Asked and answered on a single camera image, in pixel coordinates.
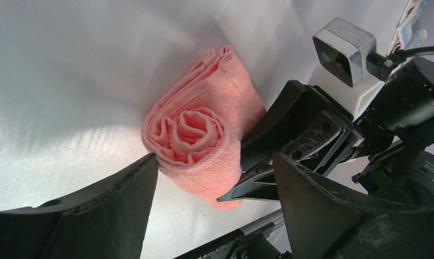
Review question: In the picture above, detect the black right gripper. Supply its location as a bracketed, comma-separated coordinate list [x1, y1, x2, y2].
[217, 80, 394, 202]

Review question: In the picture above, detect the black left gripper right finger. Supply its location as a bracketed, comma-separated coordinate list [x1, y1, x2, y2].
[273, 154, 434, 258]

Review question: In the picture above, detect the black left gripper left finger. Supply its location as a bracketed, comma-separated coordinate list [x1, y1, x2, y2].
[0, 153, 158, 258]

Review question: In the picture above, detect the pink towel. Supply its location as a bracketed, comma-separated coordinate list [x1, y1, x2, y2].
[141, 46, 266, 210]

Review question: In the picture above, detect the blue patterned towel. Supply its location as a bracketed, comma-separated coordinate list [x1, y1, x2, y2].
[387, 0, 427, 54]

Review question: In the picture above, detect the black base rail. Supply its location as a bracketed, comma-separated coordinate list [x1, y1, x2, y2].
[177, 209, 293, 259]

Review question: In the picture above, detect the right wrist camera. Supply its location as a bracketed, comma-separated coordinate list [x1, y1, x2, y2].
[313, 18, 395, 87]

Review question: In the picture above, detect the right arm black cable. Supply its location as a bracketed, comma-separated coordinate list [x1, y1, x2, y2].
[388, 45, 434, 65]

